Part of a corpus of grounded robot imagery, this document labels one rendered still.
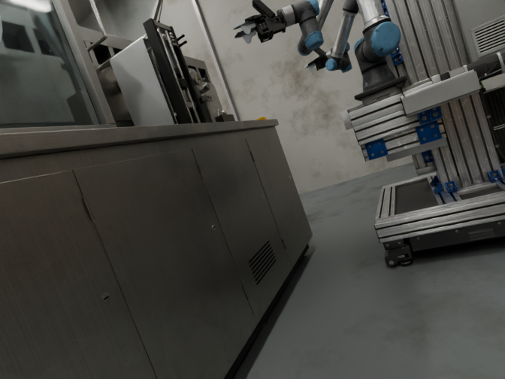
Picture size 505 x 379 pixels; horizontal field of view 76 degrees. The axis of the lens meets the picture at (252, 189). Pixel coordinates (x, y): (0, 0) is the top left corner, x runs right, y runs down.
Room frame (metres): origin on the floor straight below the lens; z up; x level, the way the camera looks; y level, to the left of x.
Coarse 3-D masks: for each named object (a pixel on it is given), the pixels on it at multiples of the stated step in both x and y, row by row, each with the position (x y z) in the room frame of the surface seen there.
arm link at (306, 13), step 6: (306, 0) 1.37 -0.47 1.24; (312, 0) 1.36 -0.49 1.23; (294, 6) 1.36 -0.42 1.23; (300, 6) 1.36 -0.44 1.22; (306, 6) 1.36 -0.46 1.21; (312, 6) 1.36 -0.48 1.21; (318, 6) 1.37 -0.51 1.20; (294, 12) 1.36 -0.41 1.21; (300, 12) 1.36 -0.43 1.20; (306, 12) 1.36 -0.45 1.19; (312, 12) 1.36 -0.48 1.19; (318, 12) 1.38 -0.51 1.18; (300, 18) 1.38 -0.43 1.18; (306, 18) 1.36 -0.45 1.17
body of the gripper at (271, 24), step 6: (282, 12) 1.36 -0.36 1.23; (264, 18) 1.37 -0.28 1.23; (270, 18) 1.38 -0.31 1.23; (276, 18) 1.38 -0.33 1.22; (282, 18) 1.36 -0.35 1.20; (258, 24) 1.37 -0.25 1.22; (264, 24) 1.37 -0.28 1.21; (270, 24) 1.36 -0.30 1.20; (276, 24) 1.38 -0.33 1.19; (282, 24) 1.38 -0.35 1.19; (258, 30) 1.37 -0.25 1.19; (264, 30) 1.37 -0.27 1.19; (270, 30) 1.36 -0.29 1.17; (276, 30) 1.37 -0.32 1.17; (282, 30) 1.39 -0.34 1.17; (258, 36) 1.42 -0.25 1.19; (264, 36) 1.40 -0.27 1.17; (270, 36) 1.40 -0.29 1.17
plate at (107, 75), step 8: (96, 72) 1.73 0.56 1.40; (104, 72) 1.78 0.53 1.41; (112, 72) 1.83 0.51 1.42; (104, 80) 1.76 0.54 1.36; (112, 80) 1.81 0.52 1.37; (104, 88) 1.74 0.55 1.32; (112, 88) 1.79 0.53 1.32; (112, 96) 1.77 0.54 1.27; (120, 96) 1.82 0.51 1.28; (216, 96) 2.85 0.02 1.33; (112, 104) 1.75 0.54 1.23; (120, 104) 1.80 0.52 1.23; (216, 104) 2.80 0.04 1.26; (112, 112) 1.73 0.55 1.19; (120, 112) 1.78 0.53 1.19; (128, 112) 1.83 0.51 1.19; (120, 120) 1.76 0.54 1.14; (128, 120) 1.81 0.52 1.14
